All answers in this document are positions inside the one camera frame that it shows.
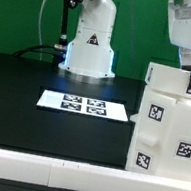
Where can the white cabinet body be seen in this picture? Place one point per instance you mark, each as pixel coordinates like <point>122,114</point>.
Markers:
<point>175,162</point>

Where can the white marker sheet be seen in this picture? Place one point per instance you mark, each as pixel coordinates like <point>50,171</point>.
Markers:
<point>84,106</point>

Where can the white front fence bar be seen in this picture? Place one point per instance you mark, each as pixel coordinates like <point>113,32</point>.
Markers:
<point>63,174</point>

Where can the white cabinet door panel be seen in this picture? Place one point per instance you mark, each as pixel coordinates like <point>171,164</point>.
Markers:
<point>151,123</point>

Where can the white cabinet top block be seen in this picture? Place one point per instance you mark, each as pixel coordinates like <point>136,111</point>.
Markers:
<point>167,79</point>

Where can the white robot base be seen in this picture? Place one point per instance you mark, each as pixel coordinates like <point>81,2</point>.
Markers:
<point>90,55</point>

